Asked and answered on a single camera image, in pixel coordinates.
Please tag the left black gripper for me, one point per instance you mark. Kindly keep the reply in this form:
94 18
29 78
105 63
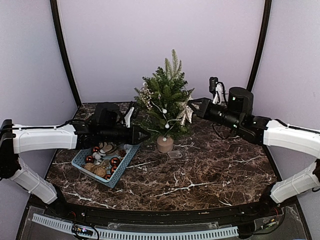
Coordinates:
138 128

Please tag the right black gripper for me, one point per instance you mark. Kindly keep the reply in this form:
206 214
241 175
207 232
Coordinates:
205 104

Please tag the silver glitter star topper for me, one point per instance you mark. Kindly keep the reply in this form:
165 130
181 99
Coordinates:
185 112

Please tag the wooden heart ornament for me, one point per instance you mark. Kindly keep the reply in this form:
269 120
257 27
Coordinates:
106 148

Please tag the white ball string lights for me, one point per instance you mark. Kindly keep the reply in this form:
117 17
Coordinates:
161 121

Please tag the small green christmas tree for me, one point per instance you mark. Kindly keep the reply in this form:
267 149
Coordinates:
172 70

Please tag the twine ball ornament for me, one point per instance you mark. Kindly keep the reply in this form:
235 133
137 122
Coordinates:
100 172

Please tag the gold merry christmas sign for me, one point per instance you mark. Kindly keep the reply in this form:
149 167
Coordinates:
145 95

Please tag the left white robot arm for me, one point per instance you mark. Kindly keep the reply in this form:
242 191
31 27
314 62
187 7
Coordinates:
17 140

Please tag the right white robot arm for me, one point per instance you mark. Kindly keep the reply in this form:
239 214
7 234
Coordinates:
271 133

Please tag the copper red bauble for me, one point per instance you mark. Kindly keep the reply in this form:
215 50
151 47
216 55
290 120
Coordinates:
96 149
89 159
115 161

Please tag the light blue plastic basket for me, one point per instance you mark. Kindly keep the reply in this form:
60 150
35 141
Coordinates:
79 162

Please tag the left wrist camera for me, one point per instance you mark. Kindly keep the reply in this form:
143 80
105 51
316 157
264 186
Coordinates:
131 113

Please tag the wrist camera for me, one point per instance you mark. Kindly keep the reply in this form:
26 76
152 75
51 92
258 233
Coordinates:
217 89
131 113

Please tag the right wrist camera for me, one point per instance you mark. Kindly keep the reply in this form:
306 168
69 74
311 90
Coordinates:
217 89

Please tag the black table front rail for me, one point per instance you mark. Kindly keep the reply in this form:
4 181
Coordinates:
104 205

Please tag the white cable duct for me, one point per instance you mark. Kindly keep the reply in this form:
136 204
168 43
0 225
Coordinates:
85 232

